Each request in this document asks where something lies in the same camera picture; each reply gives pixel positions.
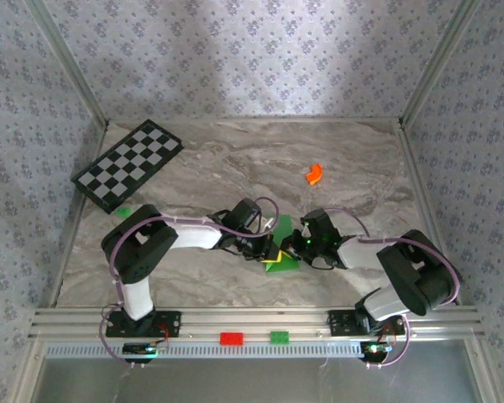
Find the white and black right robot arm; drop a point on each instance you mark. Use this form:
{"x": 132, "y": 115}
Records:
{"x": 382, "y": 306}

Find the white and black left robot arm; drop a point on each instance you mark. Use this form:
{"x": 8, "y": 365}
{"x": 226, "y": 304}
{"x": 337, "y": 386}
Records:
{"x": 193, "y": 237}

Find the orange curved block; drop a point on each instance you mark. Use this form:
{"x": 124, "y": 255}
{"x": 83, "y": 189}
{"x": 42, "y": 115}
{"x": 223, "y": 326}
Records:
{"x": 315, "y": 173}

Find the green toy brick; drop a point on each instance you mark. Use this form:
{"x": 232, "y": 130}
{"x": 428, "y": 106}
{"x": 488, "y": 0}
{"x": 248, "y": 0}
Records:
{"x": 279, "y": 338}

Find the red toy brick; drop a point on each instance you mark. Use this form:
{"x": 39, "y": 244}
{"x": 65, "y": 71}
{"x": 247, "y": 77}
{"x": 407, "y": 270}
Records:
{"x": 232, "y": 338}

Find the small green block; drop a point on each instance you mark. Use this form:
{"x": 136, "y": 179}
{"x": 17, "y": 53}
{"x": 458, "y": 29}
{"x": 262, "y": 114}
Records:
{"x": 124, "y": 212}

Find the black and grey checkerboard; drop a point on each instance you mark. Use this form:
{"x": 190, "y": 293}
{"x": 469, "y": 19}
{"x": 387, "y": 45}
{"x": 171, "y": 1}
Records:
{"x": 126, "y": 165}

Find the wide aluminium mounting rail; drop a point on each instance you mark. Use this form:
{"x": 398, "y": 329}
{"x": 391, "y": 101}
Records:
{"x": 256, "y": 319}

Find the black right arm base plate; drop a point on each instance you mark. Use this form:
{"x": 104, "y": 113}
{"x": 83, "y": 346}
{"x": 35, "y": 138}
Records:
{"x": 340, "y": 323}

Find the aluminium frame profile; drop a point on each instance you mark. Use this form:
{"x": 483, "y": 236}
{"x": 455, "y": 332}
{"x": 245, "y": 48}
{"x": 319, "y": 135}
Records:
{"x": 420, "y": 180}
{"x": 437, "y": 63}
{"x": 69, "y": 252}
{"x": 71, "y": 63}
{"x": 256, "y": 119}

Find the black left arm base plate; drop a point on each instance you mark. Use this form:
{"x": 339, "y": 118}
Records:
{"x": 168, "y": 323}

